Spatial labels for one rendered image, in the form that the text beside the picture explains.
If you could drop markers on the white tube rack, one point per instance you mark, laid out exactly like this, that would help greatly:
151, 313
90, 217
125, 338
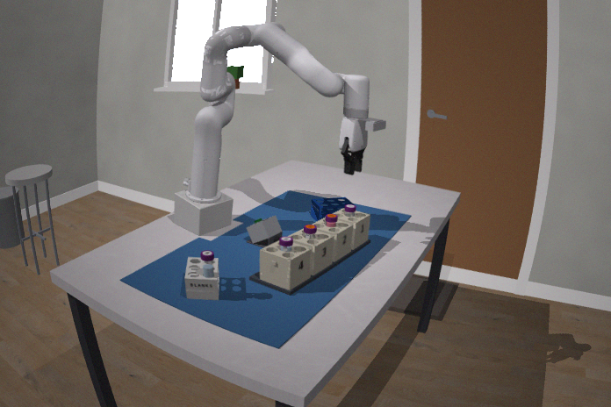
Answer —
197, 286

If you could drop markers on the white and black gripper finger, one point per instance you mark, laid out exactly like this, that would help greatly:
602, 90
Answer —
349, 164
358, 160

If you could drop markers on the blue tube rack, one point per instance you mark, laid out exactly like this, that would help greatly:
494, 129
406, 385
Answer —
316, 207

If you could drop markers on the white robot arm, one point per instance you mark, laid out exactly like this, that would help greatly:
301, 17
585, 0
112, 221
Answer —
216, 82

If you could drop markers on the blue bench mat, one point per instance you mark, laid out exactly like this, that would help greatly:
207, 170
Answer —
248, 308

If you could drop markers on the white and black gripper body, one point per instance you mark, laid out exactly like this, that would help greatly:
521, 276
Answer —
355, 130

